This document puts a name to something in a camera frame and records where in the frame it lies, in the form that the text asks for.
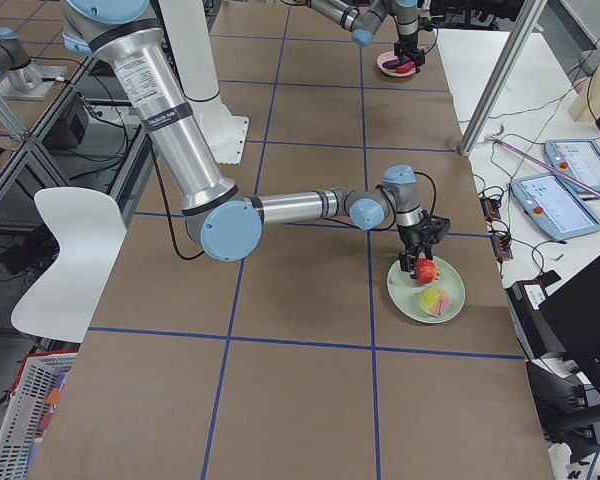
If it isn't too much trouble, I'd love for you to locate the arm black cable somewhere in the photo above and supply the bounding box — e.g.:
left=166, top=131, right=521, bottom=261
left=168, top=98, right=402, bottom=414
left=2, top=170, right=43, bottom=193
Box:
left=412, top=171, right=439, bottom=216

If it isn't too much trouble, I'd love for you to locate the red chili pepper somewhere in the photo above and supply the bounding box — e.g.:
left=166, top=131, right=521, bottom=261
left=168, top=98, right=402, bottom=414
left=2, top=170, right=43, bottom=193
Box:
left=395, top=61, right=417, bottom=75

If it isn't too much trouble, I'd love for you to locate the far teach pendant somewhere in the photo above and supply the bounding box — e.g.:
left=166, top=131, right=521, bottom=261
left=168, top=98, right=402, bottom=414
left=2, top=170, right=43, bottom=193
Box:
left=544, top=139, right=600, bottom=191

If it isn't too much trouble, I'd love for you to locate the purple eggplant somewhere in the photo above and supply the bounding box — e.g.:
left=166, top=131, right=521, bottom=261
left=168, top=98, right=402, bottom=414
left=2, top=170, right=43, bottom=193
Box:
left=381, top=58, right=402, bottom=70

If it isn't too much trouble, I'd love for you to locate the red pomegranate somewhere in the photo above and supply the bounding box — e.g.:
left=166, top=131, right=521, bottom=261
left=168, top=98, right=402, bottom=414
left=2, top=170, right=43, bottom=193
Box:
left=414, top=258, right=440, bottom=285

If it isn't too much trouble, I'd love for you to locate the aluminium frame post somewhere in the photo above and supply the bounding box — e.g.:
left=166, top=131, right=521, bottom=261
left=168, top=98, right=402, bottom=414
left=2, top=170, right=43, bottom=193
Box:
left=458, top=0, right=547, bottom=157

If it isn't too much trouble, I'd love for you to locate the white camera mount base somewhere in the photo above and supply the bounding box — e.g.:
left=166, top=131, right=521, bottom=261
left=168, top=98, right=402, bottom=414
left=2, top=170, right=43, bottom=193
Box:
left=199, top=103, right=249, bottom=165

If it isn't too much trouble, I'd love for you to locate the pink plate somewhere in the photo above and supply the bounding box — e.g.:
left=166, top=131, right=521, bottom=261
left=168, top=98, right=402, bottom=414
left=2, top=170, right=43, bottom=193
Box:
left=376, top=51, right=419, bottom=78

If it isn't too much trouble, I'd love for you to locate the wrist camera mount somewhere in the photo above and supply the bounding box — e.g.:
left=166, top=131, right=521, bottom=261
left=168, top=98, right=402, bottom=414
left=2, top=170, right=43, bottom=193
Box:
left=422, top=212, right=451, bottom=246

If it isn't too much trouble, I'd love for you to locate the white chair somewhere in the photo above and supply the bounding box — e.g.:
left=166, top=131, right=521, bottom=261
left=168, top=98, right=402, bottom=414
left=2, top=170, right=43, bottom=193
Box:
left=11, top=187, right=126, bottom=343

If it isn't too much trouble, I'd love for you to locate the teach pendant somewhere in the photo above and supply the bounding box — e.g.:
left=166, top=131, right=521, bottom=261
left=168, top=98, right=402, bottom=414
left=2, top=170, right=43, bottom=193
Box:
left=544, top=139, right=600, bottom=191
left=510, top=173, right=600, bottom=241

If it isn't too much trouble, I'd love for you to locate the black monitor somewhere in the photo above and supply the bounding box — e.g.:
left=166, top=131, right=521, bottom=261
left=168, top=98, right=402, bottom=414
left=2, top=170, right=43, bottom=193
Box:
left=540, top=255, right=600, bottom=384

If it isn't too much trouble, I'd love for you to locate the near teach pendant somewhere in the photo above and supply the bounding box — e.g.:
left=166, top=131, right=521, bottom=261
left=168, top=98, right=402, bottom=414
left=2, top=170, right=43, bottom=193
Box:
left=510, top=173, right=600, bottom=241

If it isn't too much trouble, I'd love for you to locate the peach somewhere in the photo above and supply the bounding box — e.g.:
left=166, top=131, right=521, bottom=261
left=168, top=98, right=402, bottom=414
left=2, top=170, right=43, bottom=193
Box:
left=418, top=287, right=451, bottom=317

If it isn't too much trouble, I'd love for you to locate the white camera pole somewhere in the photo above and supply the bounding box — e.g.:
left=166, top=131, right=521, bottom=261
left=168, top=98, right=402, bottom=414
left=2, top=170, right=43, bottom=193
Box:
left=159, top=0, right=220, bottom=103

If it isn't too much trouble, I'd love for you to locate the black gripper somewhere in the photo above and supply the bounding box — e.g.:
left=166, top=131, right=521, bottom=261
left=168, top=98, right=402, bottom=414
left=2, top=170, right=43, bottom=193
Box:
left=398, top=222, right=433, bottom=273
left=394, top=32, right=425, bottom=67

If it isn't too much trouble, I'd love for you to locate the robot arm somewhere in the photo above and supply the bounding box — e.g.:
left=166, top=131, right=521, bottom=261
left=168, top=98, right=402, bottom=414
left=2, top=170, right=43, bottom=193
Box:
left=283, top=0, right=426, bottom=69
left=62, top=1, right=443, bottom=272

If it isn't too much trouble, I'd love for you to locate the green plate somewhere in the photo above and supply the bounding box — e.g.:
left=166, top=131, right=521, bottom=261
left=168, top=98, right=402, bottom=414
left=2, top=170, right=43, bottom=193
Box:
left=387, top=257, right=465, bottom=324

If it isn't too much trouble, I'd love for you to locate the white plastic basket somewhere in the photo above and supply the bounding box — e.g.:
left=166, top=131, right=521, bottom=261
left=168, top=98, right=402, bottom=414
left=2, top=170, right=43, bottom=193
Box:
left=0, top=350, right=77, bottom=479

